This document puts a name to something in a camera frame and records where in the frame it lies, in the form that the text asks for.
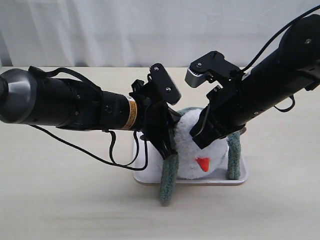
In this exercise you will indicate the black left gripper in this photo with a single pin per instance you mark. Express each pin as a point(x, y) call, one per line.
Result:
point(158, 120)

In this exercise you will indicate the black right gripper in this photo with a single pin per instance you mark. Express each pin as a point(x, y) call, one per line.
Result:
point(226, 113)

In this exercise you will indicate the white plush snowman toy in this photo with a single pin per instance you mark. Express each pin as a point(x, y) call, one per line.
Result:
point(186, 148)

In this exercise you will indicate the green fleece scarf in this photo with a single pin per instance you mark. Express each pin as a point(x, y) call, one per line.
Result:
point(168, 181)

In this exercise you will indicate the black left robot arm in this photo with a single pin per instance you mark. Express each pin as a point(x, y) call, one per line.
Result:
point(66, 99)

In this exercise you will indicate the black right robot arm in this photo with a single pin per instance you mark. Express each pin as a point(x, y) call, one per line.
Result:
point(293, 66)

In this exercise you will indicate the white plastic tray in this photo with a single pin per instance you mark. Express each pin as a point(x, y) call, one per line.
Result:
point(229, 169)

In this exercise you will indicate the white backdrop curtain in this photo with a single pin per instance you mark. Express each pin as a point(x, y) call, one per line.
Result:
point(138, 33)

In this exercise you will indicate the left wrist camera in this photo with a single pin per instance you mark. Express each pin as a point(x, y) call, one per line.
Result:
point(164, 84)

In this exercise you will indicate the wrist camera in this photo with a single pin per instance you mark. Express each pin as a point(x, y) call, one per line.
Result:
point(164, 84)
point(210, 67)

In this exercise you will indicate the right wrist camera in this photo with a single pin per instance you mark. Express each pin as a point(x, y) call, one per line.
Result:
point(210, 67)

